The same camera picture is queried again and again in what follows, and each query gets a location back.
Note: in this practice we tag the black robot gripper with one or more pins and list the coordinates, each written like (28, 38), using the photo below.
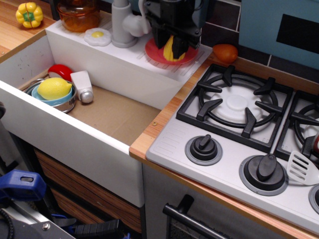
(174, 17)

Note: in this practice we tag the yellow toy corn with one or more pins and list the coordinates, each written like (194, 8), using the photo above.
(168, 52)

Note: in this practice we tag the red plastic plate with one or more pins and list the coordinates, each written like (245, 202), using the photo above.
(156, 54)

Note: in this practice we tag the grey toy faucet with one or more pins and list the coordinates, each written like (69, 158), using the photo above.
(126, 26)

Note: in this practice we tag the orange toy fruit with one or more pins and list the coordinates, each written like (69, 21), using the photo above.
(225, 52)

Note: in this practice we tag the toy fried egg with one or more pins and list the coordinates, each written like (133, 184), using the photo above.
(97, 37)

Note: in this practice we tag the orange glass jar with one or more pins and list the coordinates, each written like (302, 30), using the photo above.
(78, 15)

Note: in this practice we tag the white salt shaker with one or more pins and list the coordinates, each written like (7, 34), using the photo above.
(82, 83)

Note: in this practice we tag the black left burner grate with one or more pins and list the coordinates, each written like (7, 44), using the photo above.
(240, 107)

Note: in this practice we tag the black burner grate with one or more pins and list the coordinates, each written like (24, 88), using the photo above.
(300, 126)
(240, 107)

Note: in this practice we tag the white toy sink basin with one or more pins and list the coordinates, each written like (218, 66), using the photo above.
(129, 91)

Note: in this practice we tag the black small stove knob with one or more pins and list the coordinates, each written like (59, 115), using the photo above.
(203, 150)

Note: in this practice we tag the red white toy mushroom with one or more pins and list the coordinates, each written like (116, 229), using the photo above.
(60, 71)

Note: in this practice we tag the silver metal pot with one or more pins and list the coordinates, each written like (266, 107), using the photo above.
(65, 107)

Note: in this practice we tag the yellow toy lemon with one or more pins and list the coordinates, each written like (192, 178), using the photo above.
(54, 88)

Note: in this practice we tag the yellow toy bell pepper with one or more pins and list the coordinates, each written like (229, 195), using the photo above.
(29, 14)

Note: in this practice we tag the light blue bowl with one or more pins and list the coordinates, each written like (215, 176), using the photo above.
(55, 102)

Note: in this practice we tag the black large stove knob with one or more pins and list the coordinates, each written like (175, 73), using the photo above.
(264, 175)

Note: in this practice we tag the black right burner grate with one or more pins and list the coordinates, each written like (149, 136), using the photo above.
(300, 126)

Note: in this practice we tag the white slotted spatula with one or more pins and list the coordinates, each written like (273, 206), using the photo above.
(302, 170)

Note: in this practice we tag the blue clamp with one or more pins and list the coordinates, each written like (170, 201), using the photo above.
(22, 186)

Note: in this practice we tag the partial right stove knob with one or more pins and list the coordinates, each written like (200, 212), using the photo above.
(314, 198)

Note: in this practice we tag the black oven door handle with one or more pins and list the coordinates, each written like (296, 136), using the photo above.
(178, 217)

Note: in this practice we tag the black ribbed tool handle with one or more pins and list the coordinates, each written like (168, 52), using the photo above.
(107, 230)

